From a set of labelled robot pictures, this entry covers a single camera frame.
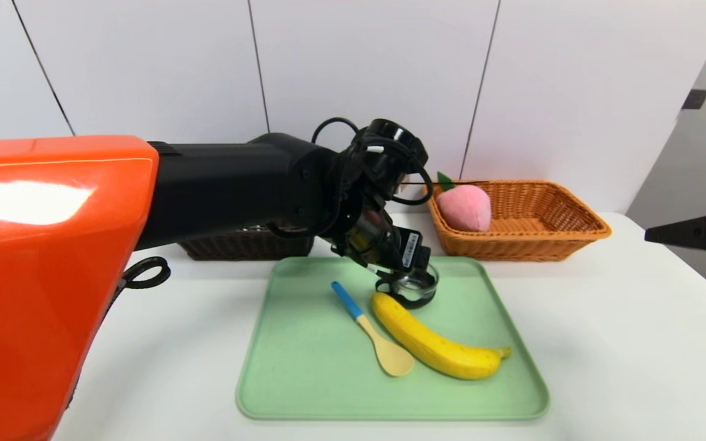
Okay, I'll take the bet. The orange wicker basket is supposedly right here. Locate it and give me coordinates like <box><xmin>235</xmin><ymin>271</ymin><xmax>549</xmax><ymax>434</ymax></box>
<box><xmin>427</xmin><ymin>179</ymin><xmax>612</xmax><ymax>263</ymax></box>

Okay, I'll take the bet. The yellow banana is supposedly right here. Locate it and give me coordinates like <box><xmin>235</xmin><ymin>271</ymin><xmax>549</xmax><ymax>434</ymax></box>
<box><xmin>371</xmin><ymin>292</ymin><xmax>513</xmax><ymax>382</ymax></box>

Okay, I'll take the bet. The light green plastic tray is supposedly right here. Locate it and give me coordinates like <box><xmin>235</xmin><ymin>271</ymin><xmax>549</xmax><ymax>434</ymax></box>
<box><xmin>237</xmin><ymin>256</ymin><xmax>551</xmax><ymax>422</ymax></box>

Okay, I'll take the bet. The glass cup with black holder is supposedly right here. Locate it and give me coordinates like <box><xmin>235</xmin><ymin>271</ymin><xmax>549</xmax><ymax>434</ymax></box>
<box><xmin>376</xmin><ymin>260</ymin><xmax>440</xmax><ymax>309</ymax></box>

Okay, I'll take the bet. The wooden spoon with blue handle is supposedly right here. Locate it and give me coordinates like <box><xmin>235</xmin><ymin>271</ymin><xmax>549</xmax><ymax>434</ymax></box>
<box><xmin>330</xmin><ymin>281</ymin><xmax>416</xmax><ymax>378</ymax></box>

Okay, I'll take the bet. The pink plush peach toy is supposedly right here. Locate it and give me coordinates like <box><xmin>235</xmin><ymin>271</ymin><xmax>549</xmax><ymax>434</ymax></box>
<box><xmin>436</xmin><ymin>171</ymin><xmax>493</xmax><ymax>233</ymax></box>

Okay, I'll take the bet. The black left wrist camera cable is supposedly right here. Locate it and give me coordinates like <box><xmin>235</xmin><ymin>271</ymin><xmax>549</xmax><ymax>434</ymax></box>
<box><xmin>312</xmin><ymin>117</ymin><xmax>435</xmax><ymax>206</ymax></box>

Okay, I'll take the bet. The dark brown wicker basket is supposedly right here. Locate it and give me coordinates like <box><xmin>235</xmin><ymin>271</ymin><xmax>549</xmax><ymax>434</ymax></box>
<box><xmin>176</xmin><ymin>225</ymin><xmax>317</xmax><ymax>262</ymax></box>

